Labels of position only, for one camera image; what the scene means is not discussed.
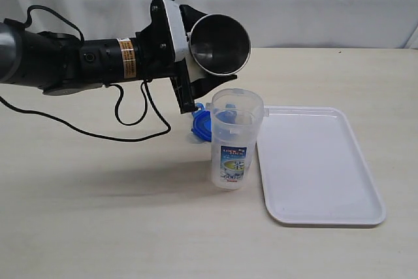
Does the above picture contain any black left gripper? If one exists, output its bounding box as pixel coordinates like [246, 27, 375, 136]
[136, 0, 237, 114]

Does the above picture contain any stainless steel cup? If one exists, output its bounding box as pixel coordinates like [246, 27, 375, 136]
[189, 14, 251, 76]

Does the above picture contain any blue plastic lid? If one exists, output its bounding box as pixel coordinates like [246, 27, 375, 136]
[191, 103, 212, 142]

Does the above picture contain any clear plastic jar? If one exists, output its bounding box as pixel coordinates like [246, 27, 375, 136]
[206, 88, 267, 190]

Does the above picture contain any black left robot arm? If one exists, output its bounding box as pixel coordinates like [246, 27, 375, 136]
[1, 0, 236, 113]

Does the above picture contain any white plastic tray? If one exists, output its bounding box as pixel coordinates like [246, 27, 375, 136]
[257, 105, 386, 227]

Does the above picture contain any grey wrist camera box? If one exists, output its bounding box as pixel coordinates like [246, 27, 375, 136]
[162, 0, 198, 81]

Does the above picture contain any black camera cable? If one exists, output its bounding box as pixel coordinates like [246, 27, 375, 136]
[0, 5, 172, 144]

